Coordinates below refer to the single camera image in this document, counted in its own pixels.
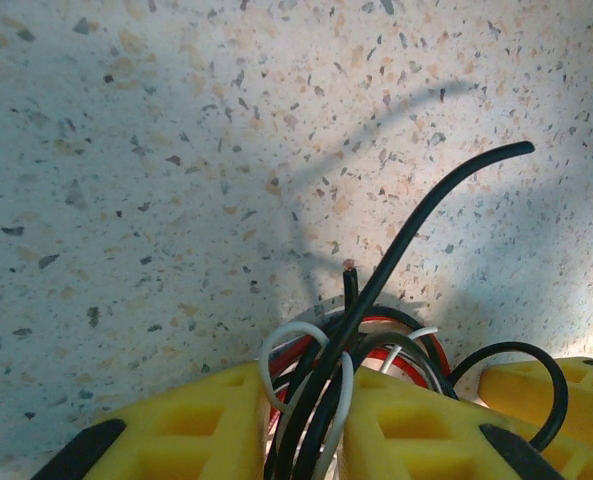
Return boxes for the red cable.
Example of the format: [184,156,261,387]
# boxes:
[268,314,450,431]

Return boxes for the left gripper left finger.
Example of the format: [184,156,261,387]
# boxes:
[29,359,272,480]

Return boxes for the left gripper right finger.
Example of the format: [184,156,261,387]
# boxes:
[342,367,568,480]

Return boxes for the white cable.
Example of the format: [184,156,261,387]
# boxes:
[258,322,440,480]

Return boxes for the wire pile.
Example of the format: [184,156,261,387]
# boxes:
[270,268,570,454]
[263,141,535,480]

